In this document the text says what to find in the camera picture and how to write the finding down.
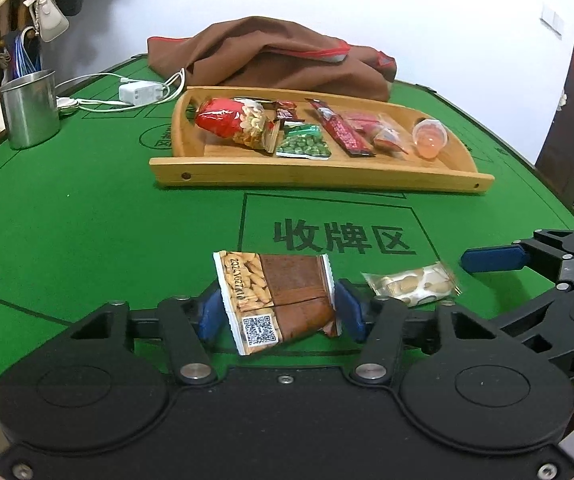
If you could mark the round white device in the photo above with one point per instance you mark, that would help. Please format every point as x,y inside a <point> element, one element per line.
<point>67,103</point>

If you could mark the dark red snack packet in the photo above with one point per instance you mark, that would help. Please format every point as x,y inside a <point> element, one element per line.
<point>285,109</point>

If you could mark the small white purse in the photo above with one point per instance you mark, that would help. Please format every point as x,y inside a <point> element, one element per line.
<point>49,20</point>

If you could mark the brown cloth bag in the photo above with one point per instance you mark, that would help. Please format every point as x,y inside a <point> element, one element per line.
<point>277,55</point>

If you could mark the long red snack packet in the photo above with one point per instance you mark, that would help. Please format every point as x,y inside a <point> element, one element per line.
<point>342,132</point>

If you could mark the green pea packet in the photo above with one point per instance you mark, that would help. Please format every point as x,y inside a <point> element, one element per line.
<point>304,145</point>

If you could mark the red cracker packet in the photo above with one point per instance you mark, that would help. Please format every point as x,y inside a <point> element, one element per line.
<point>364,120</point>

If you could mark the wooden tray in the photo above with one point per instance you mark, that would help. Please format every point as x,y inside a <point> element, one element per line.
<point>317,175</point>

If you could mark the orange jelly cup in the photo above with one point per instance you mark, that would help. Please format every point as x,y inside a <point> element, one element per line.
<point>429,140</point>

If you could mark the pink pastry packet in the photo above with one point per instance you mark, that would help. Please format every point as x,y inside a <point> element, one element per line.
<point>389,140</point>

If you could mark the white charger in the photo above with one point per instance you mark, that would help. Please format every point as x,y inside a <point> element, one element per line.
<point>139,92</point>

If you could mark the clear nougat packet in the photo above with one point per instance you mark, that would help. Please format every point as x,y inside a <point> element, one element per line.
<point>412,282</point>

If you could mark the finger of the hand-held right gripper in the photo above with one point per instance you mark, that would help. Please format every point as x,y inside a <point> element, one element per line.
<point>492,258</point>
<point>534,317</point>

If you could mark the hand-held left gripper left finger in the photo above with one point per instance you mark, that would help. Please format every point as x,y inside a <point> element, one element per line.
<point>212,312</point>

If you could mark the steel cup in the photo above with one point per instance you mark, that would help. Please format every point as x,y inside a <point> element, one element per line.
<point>29,110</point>

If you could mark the white wall switch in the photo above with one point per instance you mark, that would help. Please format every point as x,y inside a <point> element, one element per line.
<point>552,20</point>

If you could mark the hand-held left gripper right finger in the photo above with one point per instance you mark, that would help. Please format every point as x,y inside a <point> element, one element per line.
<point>349,310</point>

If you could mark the brown peanut packet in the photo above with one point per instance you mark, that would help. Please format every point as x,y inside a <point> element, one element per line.
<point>287,290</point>

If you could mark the red nut packet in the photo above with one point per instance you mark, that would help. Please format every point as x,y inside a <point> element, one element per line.
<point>222,117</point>

